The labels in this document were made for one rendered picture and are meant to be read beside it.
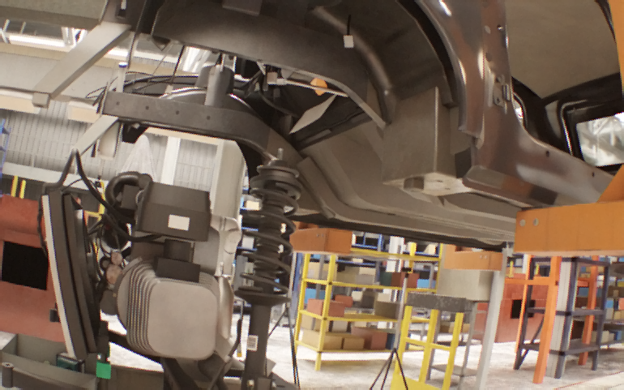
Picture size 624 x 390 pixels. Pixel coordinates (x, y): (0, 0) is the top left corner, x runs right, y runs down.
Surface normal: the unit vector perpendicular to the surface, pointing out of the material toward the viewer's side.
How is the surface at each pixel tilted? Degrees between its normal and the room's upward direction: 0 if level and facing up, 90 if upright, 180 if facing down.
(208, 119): 90
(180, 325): 90
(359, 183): 103
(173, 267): 90
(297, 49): 90
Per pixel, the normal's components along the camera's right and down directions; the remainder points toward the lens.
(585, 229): -0.92, -0.17
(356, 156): 0.22, 0.12
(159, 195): 0.40, -0.27
